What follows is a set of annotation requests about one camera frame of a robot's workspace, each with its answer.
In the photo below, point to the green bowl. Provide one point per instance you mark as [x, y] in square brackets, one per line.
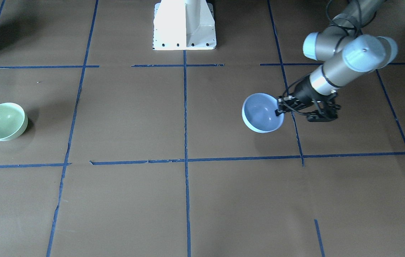
[13, 121]

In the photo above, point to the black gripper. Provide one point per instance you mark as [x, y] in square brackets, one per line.
[304, 91]

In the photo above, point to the blue bowl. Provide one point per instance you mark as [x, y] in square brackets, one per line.
[258, 113]

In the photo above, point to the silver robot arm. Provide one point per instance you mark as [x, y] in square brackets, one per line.
[346, 54]

